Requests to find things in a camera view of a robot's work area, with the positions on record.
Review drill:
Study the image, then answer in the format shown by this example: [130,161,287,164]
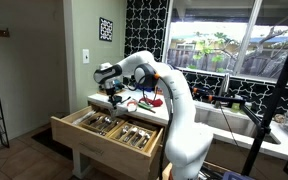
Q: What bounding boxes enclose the black white patterned picture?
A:
[99,17,114,43]

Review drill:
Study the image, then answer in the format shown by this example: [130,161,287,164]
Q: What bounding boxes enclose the wooden cutlery organizer tray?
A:
[107,120,158,154]
[80,111,127,137]

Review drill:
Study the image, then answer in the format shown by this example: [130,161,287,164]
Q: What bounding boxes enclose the wooden trivet board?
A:
[97,88,127,97]

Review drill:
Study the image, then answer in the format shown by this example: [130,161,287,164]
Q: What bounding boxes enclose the silver cutlery piece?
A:
[107,119,120,133]
[95,129,108,137]
[118,124,130,139]
[123,126,138,143]
[88,114,103,126]
[98,116,113,131]
[132,129,145,146]
[138,133,151,149]

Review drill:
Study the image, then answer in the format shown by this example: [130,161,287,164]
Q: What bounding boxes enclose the steel kitchen sink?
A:
[193,106,282,145]

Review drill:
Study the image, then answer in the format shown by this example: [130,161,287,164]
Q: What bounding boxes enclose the plastic wrapped utensils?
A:
[72,109,98,126]

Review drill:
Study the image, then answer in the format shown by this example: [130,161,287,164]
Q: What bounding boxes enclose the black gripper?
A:
[107,94,120,116]

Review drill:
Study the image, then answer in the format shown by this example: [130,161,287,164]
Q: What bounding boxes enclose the wooden kitchen drawer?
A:
[50,104,165,180]

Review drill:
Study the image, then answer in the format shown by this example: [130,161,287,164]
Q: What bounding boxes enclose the chrome faucet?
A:
[217,73,232,108]

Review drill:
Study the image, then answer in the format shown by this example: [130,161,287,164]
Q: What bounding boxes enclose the white window frame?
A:
[160,0,288,88]

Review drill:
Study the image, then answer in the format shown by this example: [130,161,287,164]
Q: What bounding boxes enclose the colourful patterned board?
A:
[153,85,164,96]

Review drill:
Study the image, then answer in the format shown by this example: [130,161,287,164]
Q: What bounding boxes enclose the blue board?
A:
[130,83,156,93]

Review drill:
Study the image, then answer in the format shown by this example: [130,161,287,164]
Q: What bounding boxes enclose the white and red scrubber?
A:
[127,98,139,113]

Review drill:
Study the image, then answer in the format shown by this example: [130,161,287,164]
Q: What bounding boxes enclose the blue plastic box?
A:
[222,170,256,180]

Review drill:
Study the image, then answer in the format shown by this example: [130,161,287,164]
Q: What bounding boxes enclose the small green sink sponge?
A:
[231,102,242,113]

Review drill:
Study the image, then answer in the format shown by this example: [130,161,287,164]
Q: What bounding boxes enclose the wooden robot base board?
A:
[161,162,174,180]

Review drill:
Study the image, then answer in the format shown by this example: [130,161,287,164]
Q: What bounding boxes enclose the black stand pole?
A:
[241,51,288,178]

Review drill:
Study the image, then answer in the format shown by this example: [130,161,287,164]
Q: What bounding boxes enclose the small brown object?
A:
[273,113,286,124]

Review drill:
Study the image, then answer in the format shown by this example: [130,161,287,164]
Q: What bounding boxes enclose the white light switch plate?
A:
[82,49,91,65]

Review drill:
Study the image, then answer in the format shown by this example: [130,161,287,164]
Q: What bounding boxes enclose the metal drawer handle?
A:
[79,141,104,156]

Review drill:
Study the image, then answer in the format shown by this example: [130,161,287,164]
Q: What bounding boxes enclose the dark stick utensil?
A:
[138,104,157,114]

